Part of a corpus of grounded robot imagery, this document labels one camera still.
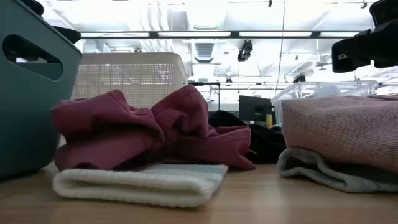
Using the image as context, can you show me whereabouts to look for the black cloth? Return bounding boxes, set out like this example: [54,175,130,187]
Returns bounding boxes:
[208,110,287,165]

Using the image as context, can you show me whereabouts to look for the white perforated plastic basket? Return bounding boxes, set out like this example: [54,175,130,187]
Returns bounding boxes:
[72,52,189,109]

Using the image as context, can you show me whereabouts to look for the black computer monitor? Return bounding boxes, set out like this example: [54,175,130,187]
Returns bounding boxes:
[238,95,274,123]

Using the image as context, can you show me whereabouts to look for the pink knit cloth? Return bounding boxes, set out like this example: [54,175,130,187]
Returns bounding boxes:
[281,95,398,174]

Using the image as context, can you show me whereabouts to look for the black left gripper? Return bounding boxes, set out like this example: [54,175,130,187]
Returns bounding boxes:
[20,0,82,44]

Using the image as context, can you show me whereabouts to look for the teal plastic bin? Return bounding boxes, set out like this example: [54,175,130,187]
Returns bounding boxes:
[0,0,83,180]

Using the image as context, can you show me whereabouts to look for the light grey long-sleeve shirt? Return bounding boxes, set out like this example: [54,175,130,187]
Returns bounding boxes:
[277,147,398,193]

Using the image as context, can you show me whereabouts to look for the black overhead camera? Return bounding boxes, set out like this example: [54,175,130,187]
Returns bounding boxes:
[236,39,254,62]

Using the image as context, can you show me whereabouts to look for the clear plastic container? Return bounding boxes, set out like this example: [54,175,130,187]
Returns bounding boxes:
[270,80,379,125]

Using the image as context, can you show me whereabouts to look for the black overhead frame bar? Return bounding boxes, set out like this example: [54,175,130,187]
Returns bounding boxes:
[79,30,363,39]

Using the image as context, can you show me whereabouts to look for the maroon cloth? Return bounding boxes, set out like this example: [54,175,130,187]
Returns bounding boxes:
[51,84,256,172]

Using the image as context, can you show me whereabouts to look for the white blue striped sock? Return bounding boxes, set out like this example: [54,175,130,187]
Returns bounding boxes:
[52,164,229,208]

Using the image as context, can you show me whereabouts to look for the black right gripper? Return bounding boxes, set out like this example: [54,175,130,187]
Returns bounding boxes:
[331,0,398,74]

